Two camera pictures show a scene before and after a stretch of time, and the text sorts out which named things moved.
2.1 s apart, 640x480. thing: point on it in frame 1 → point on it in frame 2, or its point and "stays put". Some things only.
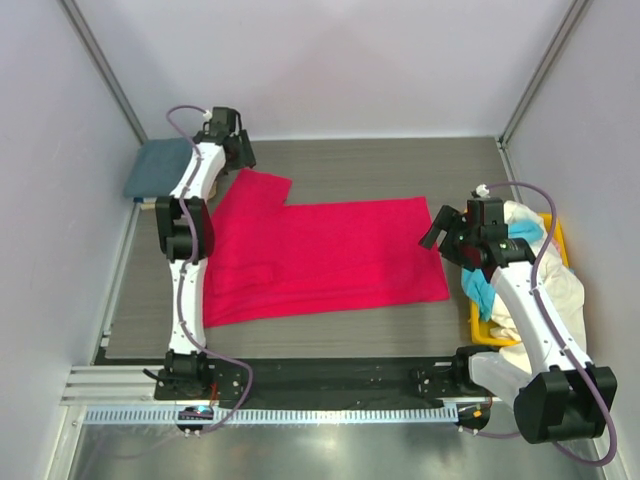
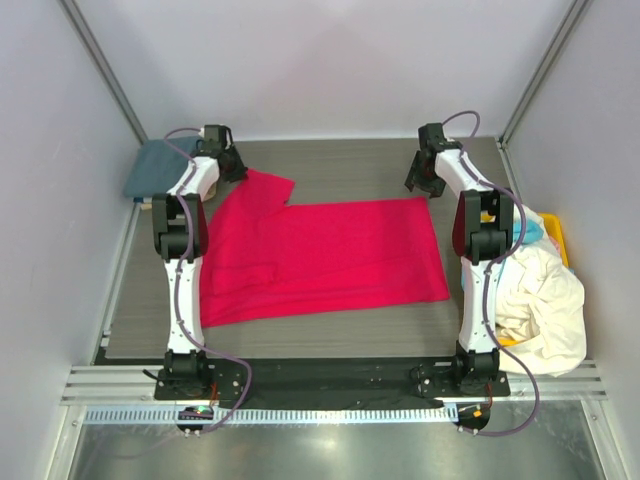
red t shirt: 267,259 stays put
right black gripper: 451,240 → 424,178
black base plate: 321,378 stays put
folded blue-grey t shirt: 158,167 stays put
